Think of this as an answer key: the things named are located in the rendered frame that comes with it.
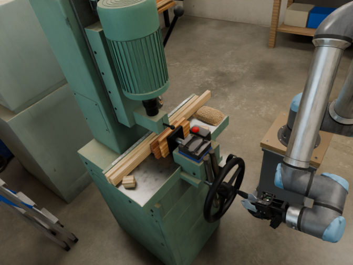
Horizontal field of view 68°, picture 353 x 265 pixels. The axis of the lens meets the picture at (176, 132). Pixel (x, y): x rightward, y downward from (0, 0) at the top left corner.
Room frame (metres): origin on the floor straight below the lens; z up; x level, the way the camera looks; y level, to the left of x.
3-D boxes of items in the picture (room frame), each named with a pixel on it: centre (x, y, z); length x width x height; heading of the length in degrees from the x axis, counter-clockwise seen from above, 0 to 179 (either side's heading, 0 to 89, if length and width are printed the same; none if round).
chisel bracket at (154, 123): (0.86, 0.09, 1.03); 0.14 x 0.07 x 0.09; 44
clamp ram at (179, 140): (0.77, -0.01, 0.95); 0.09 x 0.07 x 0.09; 134
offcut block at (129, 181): (0.64, 0.22, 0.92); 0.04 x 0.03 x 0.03; 84
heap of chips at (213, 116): (0.96, -0.17, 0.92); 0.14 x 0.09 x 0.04; 44
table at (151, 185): (0.78, -0.01, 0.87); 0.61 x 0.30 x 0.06; 134
